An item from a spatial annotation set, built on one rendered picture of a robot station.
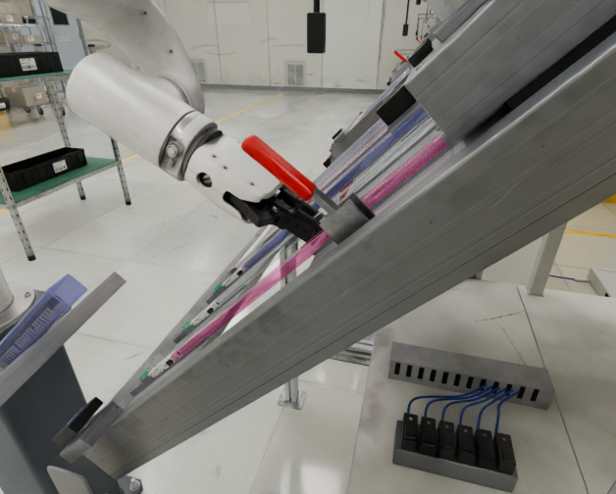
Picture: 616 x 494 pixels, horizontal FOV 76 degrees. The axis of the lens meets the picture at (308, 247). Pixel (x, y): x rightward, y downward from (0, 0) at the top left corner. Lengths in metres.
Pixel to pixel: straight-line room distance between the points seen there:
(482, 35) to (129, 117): 0.37
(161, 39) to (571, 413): 0.83
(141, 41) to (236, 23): 9.30
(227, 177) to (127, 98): 0.14
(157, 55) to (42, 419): 0.77
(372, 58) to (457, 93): 8.85
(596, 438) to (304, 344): 0.58
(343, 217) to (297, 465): 1.16
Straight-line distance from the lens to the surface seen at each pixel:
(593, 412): 0.84
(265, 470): 1.38
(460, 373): 0.74
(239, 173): 0.45
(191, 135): 0.48
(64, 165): 3.07
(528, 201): 0.24
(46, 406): 1.05
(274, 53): 9.59
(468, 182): 0.23
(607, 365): 0.95
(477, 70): 0.26
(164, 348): 0.68
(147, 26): 0.59
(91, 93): 0.53
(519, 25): 0.26
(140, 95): 0.51
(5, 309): 0.93
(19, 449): 1.06
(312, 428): 1.45
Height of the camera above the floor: 1.17
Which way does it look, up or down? 29 degrees down
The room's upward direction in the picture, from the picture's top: straight up
